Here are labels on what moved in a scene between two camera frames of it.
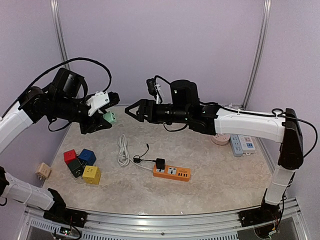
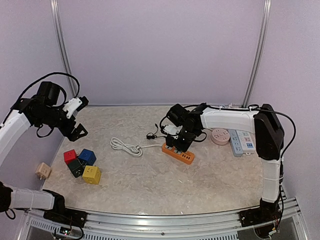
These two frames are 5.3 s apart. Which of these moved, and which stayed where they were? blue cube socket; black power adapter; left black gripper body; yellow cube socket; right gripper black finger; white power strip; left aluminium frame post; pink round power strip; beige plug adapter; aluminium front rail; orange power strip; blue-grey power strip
Moved: black power adapter; orange power strip; right gripper black finger; left black gripper body
Stayed: blue-grey power strip; white power strip; aluminium front rail; yellow cube socket; left aluminium frame post; blue cube socket; pink round power strip; beige plug adapter
